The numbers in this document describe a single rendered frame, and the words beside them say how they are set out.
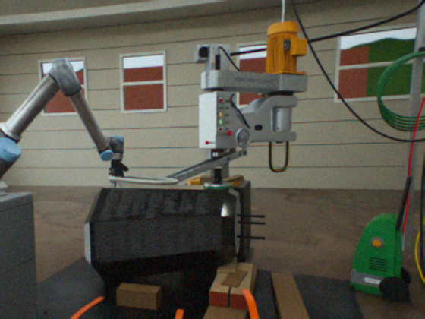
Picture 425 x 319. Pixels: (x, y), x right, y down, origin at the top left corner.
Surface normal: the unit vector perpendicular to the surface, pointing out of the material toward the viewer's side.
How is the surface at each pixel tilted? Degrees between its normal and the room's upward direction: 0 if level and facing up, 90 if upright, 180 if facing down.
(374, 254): 90
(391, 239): 90
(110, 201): 45
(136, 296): 90
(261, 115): 90
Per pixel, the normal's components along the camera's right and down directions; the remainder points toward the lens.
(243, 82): 0.48, 0.08
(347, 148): -0.25, 0.11
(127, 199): -0.20, -0.63
